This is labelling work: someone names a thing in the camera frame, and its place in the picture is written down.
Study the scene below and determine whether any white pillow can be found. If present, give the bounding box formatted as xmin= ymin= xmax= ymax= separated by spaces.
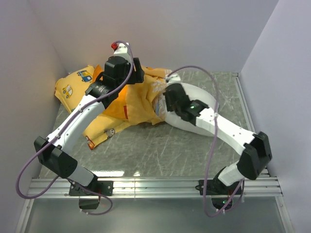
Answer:
xmin=153 ymin=83 xmax=219 ymax=136

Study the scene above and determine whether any orange Mickey Mouse pillowcase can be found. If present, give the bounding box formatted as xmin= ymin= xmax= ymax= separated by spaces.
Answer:
xmin=93 ymin=67 xmax=171 ymax=130

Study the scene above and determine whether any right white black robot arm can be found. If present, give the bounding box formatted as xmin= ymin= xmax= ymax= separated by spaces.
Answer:
xmin=164 ymin=83 xmax=272 ymax=195

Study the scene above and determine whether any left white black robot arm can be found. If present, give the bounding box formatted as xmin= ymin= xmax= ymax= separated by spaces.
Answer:
xmin=34 ymin=56 xmax=144 ymax=195

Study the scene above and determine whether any yellow vehicle print pillow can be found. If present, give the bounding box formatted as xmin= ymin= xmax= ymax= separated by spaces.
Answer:
xmin=55 ymin=66 xmax=130 ymax=150

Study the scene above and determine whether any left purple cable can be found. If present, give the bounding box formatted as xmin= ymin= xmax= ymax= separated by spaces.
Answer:
xmin=16 ymin=40 xmax=134 ymax=216

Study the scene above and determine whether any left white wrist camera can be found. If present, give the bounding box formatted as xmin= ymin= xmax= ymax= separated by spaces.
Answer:
xmin=111 ymin=42 xmax=131 ymax=61

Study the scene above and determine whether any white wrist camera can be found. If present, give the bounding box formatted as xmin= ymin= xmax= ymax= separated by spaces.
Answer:
xmin=165 ymin=73 xmax=181 ymax=85
xmin=111 ymin=42 xmax=131 ymax=61

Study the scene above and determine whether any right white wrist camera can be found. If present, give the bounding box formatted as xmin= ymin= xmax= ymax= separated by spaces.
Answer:
xmin=165 ymin=73 xmax=181 ymax=85

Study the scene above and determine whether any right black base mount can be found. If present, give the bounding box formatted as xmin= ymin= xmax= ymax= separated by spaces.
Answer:
xmin=195 ymin=178 xmax=242 ymax=211

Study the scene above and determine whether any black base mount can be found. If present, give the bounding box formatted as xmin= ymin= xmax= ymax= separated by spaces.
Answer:
xmin=195 ymin=178 xmax=242 ymax=211
xmin=69 ymin=180 xmax=114 ymax=211

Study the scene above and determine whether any aluminium frame rail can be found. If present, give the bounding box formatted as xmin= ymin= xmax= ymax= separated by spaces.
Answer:
xmin=14 ymin=72 xmax=290 ymax=233

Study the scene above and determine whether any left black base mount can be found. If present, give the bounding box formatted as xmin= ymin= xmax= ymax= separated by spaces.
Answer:
xmin=69 ymin=180 xmax=114 ymax=211

